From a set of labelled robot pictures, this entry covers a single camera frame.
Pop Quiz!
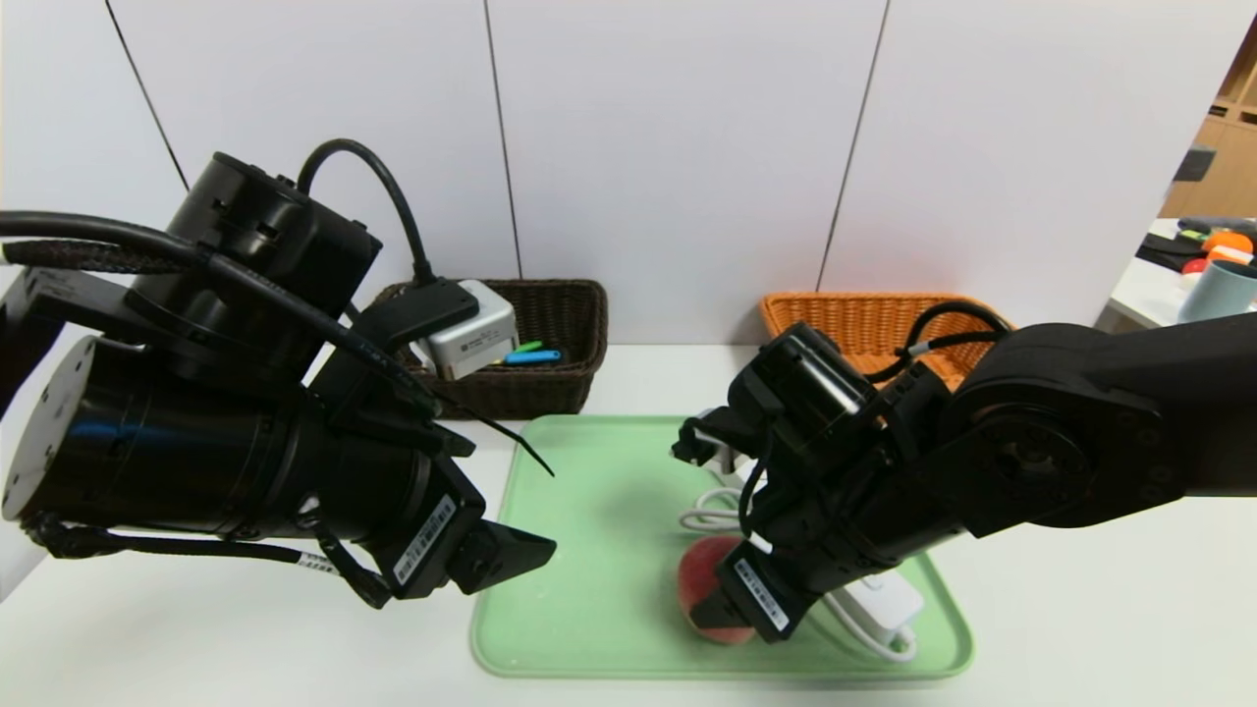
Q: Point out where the grey blue cup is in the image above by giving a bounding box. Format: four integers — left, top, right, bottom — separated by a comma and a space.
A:
1176, 260, 1257, 325

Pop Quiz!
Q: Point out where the dark brown wicker basket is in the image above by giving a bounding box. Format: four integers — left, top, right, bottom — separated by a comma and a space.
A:
368, 279, 610, 421

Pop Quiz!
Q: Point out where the light green plastic tray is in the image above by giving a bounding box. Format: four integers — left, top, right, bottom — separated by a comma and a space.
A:
469, 414, 975, 680

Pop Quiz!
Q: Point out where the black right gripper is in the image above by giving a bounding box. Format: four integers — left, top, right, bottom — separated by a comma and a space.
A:
686, 487, 892, 645

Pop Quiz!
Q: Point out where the white power strip with cord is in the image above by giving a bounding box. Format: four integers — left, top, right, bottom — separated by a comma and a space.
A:
680, 442, 924, 664

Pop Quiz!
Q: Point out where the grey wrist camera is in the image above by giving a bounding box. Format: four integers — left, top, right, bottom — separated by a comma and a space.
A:
671, 410, 752, 470
349, 278, 521, 384

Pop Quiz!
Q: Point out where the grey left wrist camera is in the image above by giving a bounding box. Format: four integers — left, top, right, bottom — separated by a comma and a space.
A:
349, 278, 521, 384

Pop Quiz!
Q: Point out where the red peach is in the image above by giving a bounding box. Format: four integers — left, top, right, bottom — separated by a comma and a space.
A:
676, 535, 759, 646

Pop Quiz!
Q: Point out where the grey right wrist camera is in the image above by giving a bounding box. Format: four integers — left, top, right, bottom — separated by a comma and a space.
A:
671, 410, 752, 470

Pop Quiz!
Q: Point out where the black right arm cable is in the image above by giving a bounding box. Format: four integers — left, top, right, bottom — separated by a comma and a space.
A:
864, 299, 1014, 386

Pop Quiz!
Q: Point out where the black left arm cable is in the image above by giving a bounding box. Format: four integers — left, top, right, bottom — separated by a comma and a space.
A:
0, 137, 443, 418

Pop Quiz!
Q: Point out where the wooden shelf unit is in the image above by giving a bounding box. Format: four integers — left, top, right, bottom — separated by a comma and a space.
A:
1159, 10, 1257, 219

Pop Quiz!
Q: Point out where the orange wicker basket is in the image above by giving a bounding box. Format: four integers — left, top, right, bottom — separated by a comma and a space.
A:
759, 292, 1012, 394

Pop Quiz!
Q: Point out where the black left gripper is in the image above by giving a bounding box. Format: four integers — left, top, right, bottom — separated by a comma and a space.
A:
275, 395, 557, 602

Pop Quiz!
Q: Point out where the orange object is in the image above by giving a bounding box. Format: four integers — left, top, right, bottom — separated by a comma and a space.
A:
1203, 231, 1257, 264

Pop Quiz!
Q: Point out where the black zip tie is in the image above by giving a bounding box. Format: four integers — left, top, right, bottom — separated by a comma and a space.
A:
437, 393, 557, 480

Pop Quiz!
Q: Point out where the black gear pile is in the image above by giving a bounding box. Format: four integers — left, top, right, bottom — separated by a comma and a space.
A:
1139, 216, 1257, 271

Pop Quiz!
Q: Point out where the thin black labelled cable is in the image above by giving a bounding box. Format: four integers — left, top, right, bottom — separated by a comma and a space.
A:
29, 511, 394, 612

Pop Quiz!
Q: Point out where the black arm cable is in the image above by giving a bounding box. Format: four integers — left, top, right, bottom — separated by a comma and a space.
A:
0, 137, 443, 418
864, 299, 1014, 386

